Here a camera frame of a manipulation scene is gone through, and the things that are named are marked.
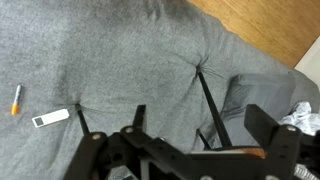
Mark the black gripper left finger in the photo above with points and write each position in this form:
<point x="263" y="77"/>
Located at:
<point x="90" y="150"/>

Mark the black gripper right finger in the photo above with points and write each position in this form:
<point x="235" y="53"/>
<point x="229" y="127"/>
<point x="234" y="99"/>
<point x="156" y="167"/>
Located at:
<point x="283" y="146"/>

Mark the thin black table leg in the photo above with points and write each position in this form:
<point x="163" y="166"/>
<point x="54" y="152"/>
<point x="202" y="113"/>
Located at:
<point x="213" y="106"/>
<point x="82" y="121"/>
<point x="204" y="139"/>

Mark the white rectangular remote device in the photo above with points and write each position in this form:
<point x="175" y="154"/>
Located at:
<point x="53" y="117"/>

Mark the gray pillow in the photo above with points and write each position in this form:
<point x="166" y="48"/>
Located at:
<point x="260" y="93"/>

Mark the orange capped gray marker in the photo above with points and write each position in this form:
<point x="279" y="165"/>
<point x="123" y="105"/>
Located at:
<point x="15" y="106"/>

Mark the gray tufted futon mattress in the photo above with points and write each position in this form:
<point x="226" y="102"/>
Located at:
<point x="116" y="50"/>

